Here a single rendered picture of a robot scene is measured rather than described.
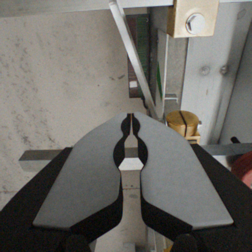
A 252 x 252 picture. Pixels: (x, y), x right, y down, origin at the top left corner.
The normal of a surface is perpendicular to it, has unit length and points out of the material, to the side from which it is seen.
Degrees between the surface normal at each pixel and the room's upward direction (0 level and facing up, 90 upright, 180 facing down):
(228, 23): 0
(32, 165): 0
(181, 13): 0
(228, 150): 90
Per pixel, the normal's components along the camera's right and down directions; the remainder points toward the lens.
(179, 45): -0.02, 0.55
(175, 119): -0.06, -0.84
